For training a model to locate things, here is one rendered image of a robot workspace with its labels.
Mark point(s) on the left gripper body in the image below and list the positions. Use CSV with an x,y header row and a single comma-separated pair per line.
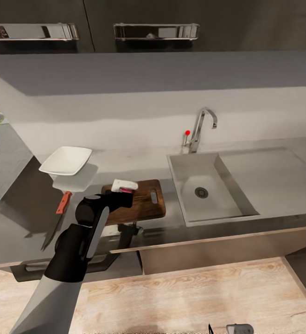
x,y
123,199

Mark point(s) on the cabinet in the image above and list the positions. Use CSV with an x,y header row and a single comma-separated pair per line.
x,y
151,26

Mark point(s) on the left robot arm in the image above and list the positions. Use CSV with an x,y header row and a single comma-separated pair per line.
x,y
52,305

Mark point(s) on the cutting board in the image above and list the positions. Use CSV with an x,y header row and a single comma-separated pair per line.
x,y
142,206

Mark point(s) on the dishwasher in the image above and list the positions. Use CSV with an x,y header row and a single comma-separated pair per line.
x,y
102,267

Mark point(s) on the parer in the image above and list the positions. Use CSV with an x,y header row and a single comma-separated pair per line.
x,y
59,212

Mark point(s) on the drop in sink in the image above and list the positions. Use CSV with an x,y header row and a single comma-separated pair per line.
x,y
237,185

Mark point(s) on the bowl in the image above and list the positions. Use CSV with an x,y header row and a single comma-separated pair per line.
x,y
67,161

